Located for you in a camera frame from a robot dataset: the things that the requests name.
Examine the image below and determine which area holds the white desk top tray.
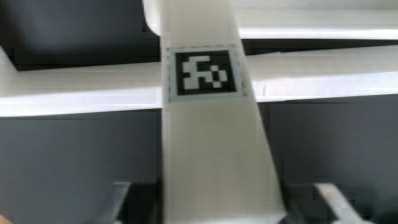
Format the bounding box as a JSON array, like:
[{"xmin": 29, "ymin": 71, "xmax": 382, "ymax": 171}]
[{"xmin": 144, "ymin": 0, "xmax": 398, "ymax": 43}]

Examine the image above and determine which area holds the white front barrier rail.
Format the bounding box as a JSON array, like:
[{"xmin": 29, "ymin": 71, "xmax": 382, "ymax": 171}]
[{"xmin": 0, "ymin": 45, "xmax": 398, "ymax": 117}]

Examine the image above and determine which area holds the white desk leg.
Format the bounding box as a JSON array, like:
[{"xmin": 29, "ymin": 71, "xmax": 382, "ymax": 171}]
[{"xmin": 158, "ymin": 0, "xmax": 286, "ymax": 224}]

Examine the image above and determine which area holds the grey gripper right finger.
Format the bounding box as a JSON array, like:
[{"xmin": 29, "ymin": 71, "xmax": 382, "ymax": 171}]
[{"xmin": 281, "ymin": 183, "xmax": 375, "ymax": 224}]

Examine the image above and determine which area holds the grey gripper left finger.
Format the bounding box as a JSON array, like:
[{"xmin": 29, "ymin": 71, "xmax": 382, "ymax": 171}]
[{"xmin": 87, "ymin": 182, "xmax": 162, "ymax": 224}]

